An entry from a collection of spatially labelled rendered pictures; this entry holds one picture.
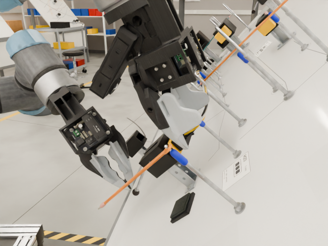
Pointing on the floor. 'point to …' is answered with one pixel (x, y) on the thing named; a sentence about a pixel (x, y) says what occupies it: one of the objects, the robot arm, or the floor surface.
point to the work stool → (75, 63)
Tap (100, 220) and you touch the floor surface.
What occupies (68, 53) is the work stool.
